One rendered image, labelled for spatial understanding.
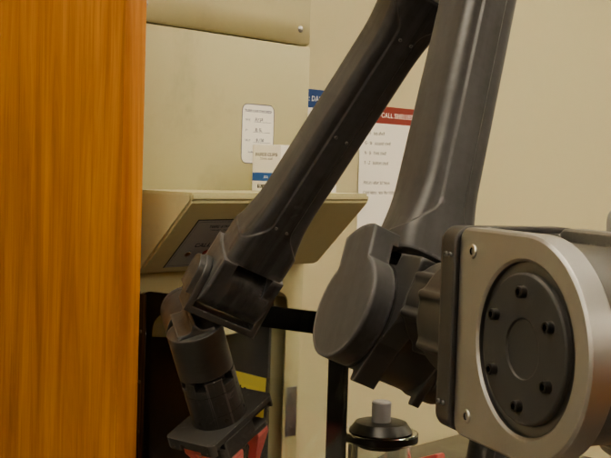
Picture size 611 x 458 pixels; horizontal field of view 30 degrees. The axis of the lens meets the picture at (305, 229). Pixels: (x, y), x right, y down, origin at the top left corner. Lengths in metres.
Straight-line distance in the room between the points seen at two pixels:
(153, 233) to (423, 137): 0.56
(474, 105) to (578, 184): 2.28
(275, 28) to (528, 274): 1.00
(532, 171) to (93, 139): 1.79
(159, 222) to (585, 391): 0.84
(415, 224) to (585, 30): 2.39
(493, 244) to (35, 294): 0.85
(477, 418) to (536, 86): 2.32
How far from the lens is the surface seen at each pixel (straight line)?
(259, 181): 1.46
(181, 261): 1.39
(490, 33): 0.90
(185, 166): 1.44
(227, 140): 1.49
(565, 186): 3.08
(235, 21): 1.51
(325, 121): 1.05
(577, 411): 0.57
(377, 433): 1.63
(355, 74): 1.03
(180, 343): 1.13
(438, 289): 0.69
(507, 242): 0.62
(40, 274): 1.38
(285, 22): 1.57
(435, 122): 0.84
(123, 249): 1.27
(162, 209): 1.33
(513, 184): 2.85
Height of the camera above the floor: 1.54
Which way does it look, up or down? 3 degrees down
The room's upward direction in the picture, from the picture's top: 2 degrees clockwise
